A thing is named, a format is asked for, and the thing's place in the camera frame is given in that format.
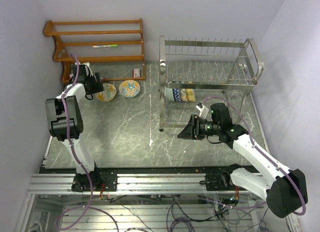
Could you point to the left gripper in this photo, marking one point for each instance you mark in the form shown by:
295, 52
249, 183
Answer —
98, 87

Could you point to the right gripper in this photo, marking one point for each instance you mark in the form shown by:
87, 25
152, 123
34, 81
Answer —
192, 131

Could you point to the orange leaf pattern bowl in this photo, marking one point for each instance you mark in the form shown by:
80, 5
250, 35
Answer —
108, 93

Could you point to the orange flower green bowl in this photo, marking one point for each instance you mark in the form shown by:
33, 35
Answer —
183, 95

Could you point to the yellow sun blue bowl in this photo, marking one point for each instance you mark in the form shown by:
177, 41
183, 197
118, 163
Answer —
190, 92

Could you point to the red pattern blue zigzag bowl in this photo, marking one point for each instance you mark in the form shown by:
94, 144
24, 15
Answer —
177, 94

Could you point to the teal dotted grey bowl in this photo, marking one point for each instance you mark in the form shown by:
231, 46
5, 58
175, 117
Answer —
168, 92

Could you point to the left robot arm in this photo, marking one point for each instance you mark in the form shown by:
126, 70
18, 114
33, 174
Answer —
65, 123

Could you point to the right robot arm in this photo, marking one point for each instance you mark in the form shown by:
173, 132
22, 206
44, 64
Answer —
284, 190

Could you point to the wooden shelf rack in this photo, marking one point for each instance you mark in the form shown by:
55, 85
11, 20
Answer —
61, 55

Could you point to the steel dish rack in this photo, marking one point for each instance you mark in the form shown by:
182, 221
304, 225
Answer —
205, 65

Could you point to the blue orange floral bowl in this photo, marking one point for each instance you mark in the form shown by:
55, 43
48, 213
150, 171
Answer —
129, 88

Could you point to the green capped marker pen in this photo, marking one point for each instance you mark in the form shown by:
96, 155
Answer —
104, 46

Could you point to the small red white box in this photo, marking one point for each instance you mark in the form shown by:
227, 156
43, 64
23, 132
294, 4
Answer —
136, 73

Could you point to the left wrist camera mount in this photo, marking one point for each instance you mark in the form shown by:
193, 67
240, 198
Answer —
85, 70

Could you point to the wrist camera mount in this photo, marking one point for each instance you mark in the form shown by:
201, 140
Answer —
203, 110
85, 70

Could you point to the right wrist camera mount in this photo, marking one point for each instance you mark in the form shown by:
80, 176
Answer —
203, 110

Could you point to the aluminium rail frame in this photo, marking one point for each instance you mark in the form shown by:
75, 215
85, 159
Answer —
167, 199

